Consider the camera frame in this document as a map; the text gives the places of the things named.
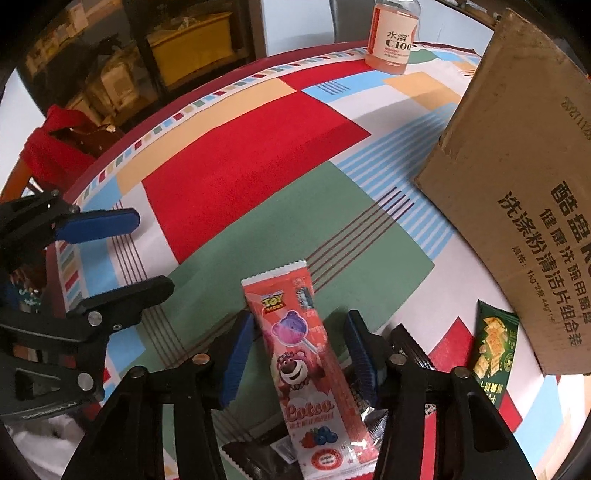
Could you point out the dark green cracker packet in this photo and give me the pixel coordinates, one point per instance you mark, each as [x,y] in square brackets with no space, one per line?
[494,350]

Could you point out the yellow storage box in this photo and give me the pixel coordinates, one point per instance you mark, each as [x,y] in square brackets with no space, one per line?
[193,45]

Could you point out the pink drink bottle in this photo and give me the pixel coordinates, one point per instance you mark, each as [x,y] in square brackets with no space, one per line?
[393,31]

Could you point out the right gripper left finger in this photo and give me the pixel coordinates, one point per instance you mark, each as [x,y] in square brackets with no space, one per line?
[125,440]

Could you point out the brown cardboard box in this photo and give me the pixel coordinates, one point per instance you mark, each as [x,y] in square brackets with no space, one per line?
[512,173]

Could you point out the pink Lotso lollipop packet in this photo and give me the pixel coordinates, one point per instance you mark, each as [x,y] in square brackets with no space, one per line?
[305,370]

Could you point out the red cloth on chair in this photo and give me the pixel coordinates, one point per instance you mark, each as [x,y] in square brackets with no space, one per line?
[68,142]

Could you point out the colourful patchwork tablecloth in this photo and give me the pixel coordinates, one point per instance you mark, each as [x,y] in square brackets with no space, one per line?
[307,155]

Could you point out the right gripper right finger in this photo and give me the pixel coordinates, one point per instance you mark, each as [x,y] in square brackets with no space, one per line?
[472,439]

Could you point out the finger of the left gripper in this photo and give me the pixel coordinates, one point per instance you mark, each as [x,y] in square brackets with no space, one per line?
[32,223]
[101,314]

